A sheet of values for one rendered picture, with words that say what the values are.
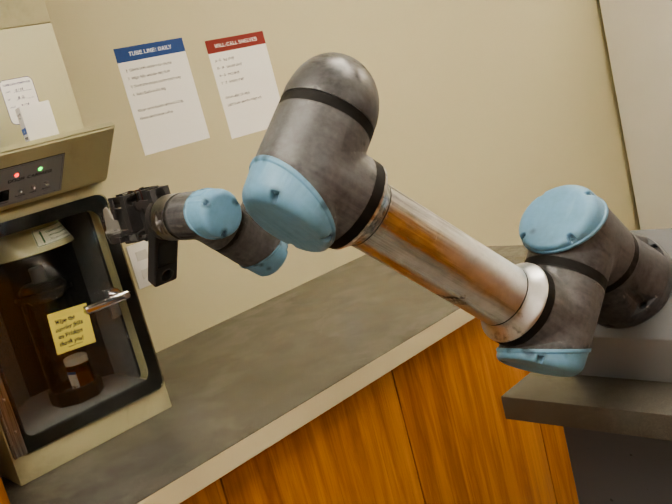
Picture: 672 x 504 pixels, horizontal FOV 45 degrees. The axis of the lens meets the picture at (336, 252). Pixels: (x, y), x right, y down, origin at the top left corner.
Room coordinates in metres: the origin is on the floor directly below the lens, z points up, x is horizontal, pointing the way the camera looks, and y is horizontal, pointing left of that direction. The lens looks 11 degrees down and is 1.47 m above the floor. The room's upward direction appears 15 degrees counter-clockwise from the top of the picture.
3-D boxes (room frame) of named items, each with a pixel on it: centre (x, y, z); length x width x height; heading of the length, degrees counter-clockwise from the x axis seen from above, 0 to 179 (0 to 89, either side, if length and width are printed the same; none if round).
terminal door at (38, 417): (1.43, 0.51, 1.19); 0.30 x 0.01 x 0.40; 130
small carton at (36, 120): (1.42, 0.44, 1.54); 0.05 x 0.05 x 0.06; 27
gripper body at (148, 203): (1.34, 0.29, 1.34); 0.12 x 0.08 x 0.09; 41
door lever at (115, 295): (1.45, 0.44, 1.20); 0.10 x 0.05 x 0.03; 130
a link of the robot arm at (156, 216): (1.28, 0.24, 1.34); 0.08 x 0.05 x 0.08; 131
